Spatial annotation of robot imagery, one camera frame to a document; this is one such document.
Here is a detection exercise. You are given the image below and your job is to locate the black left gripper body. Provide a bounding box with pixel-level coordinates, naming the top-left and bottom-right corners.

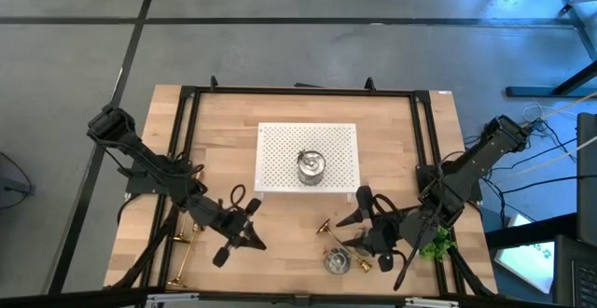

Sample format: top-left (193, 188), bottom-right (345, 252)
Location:
top-left (209, 199), bottom-right (262, 269)

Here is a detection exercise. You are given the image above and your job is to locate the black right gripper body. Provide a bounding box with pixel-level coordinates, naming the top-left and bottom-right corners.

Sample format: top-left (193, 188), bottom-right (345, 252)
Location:
top-left (356, 185), bottom-right (411, 273)

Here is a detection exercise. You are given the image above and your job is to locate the short gold candlestick holder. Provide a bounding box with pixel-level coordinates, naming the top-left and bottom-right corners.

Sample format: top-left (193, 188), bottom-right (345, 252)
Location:
top-left (315, 218), bottom-right (373, 273)
top-left (166, 240), bottom-right (195, 288)

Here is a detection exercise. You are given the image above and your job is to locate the green plant in white pot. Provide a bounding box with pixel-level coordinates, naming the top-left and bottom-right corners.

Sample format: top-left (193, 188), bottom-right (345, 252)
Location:
top-left (418, 226), bottom-right (458, 263)

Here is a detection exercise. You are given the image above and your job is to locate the white perforated shelf riser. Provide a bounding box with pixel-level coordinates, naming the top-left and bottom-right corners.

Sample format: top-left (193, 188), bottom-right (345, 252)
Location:
top-left (254, 121), bottom-right (362, 203)

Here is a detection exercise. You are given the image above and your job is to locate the white sheet with green print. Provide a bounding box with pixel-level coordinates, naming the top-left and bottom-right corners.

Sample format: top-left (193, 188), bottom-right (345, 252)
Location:
top-left (493, 213), bottom-right (556, 295)

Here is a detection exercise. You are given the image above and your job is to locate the black desk bar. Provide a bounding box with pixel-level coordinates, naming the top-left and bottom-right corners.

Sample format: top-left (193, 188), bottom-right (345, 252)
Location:
top-left (484, 212), bottom-right (579, 249)

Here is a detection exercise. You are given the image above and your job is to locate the black laptop keyboard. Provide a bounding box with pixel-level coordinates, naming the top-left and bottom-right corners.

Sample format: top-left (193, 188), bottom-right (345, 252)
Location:
top-left (552, 234), bottom-right (597, 308)

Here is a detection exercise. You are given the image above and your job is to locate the black desk foot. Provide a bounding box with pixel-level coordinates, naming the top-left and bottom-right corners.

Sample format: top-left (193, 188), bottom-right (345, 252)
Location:
top-left (506, 60), bottom-right (597, 99)

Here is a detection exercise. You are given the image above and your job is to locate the black computer monitor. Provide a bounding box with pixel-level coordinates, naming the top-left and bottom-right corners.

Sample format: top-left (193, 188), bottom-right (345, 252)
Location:
top-left (576, 111), bottom-right (597, 248)

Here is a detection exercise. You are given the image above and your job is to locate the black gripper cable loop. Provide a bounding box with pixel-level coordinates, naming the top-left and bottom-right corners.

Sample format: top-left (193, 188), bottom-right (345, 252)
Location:
top-left (370, 193), bottom-right (397, 216)
top-left (228, 184), bottom-right (248, 211)

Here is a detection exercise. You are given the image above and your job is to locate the silver frame bracket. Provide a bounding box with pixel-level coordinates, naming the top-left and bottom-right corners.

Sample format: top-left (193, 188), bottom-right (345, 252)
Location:
top-left (145, 291), bottom-right (201, 308)
top-left (403, 296), bottom-right (461, 308)

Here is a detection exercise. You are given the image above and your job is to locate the black floor cable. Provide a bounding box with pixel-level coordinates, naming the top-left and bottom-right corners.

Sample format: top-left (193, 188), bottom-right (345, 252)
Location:
top-left (482, 173), bottom-right (597, 228)

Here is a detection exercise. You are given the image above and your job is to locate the beige floor cord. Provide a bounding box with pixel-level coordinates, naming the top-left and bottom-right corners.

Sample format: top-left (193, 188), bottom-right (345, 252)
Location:
top-left (507, 134), bottom-right (597, 178)
top-left (521, 91), bottom-right (597, 128)

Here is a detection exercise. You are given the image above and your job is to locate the dark floor cable loop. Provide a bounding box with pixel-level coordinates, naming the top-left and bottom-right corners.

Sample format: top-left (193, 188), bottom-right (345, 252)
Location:
top-left (0, 151), bottom-right (35, 212)

